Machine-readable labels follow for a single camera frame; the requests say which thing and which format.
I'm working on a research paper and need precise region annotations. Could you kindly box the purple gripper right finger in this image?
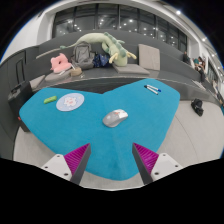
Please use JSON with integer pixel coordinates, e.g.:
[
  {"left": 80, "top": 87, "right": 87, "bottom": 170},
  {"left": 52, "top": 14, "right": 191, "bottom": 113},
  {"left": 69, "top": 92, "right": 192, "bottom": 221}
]
[{"left": 132, "top": 143, "right": 182, "bottom": 184}]

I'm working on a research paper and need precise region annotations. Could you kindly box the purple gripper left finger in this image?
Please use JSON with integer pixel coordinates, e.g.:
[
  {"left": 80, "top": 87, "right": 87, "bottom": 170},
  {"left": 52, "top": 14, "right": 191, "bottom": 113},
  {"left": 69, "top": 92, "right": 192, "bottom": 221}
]
[{"left": 42, "top": 143, "right": 91, "bottom": 185}]

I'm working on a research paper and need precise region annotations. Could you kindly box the grey white computer mouse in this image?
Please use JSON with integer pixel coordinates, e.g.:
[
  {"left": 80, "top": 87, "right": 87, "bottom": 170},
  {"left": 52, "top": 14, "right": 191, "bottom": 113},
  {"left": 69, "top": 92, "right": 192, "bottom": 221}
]
[{"left": 102, "top": 109, "right": 128, "bottom": 128}]

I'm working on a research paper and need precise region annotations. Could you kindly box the round light blue mouse pad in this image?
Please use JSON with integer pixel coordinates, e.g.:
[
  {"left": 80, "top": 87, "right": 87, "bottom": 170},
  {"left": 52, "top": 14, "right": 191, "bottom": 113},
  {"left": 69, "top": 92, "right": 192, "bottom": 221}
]
[{"left": 56, "top": 93, "right": 85, "bottom": 112}]

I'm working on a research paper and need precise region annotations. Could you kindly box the teal table cover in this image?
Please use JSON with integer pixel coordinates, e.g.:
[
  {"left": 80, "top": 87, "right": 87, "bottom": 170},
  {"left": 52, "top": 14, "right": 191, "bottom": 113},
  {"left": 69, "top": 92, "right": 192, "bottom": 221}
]
[{"left": 20, "top": 79, "right": 180, "bottom": 181}]

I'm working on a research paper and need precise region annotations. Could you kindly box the black bag on floor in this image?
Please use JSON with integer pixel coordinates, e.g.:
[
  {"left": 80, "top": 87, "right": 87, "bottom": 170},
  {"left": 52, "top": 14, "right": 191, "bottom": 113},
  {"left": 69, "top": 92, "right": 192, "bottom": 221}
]
[{"left": 191, "top": 99, "right": 204, "bottom": 116}]

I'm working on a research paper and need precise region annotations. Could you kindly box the white marker blue cap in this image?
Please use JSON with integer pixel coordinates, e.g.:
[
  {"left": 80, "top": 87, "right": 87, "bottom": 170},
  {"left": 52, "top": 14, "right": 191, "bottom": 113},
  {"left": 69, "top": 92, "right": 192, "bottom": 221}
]
[{"left": 146, "top": 85, "right": 161, "bottom": 92}]

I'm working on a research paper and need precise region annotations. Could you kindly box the white marker dark cap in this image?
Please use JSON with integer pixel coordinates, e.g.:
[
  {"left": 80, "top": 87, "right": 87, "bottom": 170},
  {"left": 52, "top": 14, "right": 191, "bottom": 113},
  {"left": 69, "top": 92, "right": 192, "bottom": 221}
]
[{"left": 144, "top": 86, "right": 158, "bottom": 95}]

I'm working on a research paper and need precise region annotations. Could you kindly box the black box at left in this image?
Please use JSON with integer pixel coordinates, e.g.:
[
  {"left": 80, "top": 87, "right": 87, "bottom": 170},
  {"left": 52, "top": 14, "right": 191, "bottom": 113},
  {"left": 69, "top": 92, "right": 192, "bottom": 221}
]
[{"left": 8, "top": 81, "right": 33, "bottom": 132}]

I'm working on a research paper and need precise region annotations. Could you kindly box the grey cushion at left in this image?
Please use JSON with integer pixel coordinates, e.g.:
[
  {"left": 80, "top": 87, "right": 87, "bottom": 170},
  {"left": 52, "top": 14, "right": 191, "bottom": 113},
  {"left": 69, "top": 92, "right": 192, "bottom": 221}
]
[{"left": 45, "top": 71, "right": 70, "bottom": 82}]

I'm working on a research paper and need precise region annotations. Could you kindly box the tan small pouch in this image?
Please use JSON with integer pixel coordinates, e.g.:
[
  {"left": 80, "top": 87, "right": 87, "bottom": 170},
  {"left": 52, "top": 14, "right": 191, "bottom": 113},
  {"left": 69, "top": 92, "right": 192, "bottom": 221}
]
[{"left": 70, "top": 68, "right": 82, "bottom": 77}]

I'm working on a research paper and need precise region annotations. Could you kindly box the grey seat cushion flat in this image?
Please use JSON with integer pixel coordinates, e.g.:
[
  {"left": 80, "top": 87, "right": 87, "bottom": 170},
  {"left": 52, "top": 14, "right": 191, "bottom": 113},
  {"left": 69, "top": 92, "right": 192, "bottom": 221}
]
[{"left": 113, "top": 64, "right": 150, "bottom": 75}]

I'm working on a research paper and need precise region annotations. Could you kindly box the pink plush cushion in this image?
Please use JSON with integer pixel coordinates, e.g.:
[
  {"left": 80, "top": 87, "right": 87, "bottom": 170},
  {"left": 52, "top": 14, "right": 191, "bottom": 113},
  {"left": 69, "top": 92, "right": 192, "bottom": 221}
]
[{"left": 50, "top": 53, "right": 71, "bottom": 73}]

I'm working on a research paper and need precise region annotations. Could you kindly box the grey back cushion upright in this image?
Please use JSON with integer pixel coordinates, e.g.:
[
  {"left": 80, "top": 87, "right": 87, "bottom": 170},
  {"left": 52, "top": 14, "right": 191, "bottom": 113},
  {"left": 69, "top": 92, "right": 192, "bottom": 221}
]
[{"left": 138, "top": 44, "right": 160, "bottom": 71}]

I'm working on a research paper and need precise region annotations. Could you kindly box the dark blue bag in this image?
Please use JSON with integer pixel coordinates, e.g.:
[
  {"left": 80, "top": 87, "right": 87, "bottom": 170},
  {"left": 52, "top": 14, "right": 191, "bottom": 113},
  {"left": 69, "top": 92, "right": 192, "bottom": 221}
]
[{"left": 93, "top": 54, "right": 109, "bottom": 68}]

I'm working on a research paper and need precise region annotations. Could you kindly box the grey backpack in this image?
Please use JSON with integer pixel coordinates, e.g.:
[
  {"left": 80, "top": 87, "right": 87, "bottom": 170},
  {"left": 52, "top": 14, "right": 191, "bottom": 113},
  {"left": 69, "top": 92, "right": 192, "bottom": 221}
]
[{"left": 71, "top": 42, "right": 95, "bottom": 70}]

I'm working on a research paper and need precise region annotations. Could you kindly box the person seated in background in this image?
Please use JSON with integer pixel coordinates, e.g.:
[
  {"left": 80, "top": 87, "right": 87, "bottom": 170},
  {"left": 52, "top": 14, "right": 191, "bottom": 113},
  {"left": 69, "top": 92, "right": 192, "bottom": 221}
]
[{"left": 194, "top": 57, "right": 205, "bottom": 82}]

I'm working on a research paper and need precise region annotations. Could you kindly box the green dinosaur plush toy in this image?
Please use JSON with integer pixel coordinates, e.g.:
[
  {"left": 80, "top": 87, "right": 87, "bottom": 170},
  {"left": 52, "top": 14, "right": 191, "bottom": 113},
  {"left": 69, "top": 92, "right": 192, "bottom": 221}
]
[{"left": 38, "top": 32, "right": 137, "bottom": 67}]

